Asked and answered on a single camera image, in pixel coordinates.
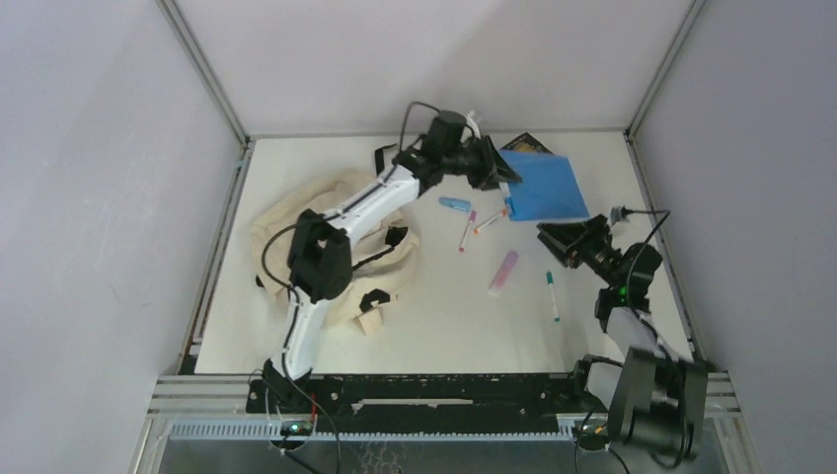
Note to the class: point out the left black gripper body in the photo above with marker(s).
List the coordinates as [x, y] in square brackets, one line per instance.
[466, 161]

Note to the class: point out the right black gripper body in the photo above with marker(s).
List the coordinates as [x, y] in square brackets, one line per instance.
[600, 256]

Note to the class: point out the blue notebook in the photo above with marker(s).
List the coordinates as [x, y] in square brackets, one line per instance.
[548, 190]

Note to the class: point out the beige canvas student bag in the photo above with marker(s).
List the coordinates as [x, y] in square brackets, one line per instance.
[385, 259]

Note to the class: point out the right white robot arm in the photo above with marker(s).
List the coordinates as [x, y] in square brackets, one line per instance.
[655, 396]

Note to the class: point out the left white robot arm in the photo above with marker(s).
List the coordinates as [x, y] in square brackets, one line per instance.
[320, 253]

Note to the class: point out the teal marker pen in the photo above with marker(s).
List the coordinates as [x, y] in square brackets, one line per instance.
[553, 296]

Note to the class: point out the black booklet with gold emblem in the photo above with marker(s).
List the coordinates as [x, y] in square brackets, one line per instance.
[526, 143]

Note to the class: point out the orange marker pen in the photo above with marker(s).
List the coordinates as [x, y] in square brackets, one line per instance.
[489, 221]

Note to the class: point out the light blue eraser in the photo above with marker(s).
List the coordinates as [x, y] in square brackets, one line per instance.
[456, 204]

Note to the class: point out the pink marker pen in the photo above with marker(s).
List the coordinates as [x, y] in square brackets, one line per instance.
[468, 231]

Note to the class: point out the pink highlighter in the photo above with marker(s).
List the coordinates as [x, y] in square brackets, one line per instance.
[503, 273]

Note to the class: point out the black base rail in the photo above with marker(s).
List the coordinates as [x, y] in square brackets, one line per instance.
[426, 404]

